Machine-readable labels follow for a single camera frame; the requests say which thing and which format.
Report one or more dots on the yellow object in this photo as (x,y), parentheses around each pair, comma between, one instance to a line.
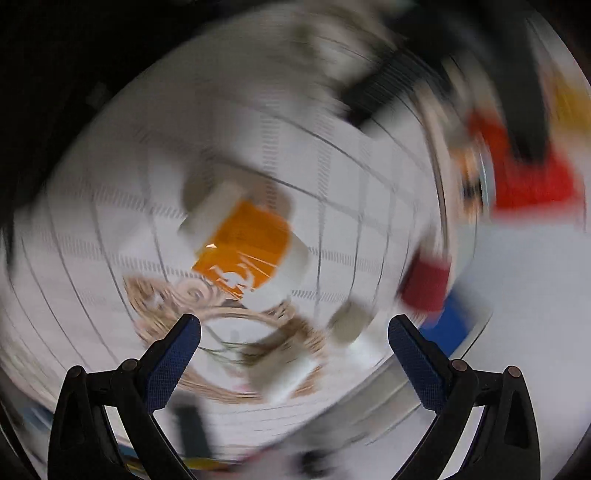
(571,104)

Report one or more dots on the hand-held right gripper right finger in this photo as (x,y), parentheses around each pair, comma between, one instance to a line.
(415,357)

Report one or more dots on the white cup with orange label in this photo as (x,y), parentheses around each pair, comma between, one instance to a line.
(249,240)

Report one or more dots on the white small block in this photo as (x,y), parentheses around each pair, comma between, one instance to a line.
(282,376)

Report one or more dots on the dark red small object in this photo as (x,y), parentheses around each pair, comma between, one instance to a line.
(425,284)

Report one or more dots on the beige small block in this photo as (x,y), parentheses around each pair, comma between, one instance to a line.
(349,323)

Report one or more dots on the black ribbed object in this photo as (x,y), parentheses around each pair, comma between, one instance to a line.
(388,94)

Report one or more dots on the bright red object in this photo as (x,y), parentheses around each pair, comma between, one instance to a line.
(526,180)

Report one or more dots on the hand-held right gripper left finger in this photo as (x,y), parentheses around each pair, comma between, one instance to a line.
(173,357)

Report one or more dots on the blue flat object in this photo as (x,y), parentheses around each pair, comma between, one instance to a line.
(450,330)

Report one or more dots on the white patterned tablecloth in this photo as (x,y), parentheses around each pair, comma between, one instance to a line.
(115,258)

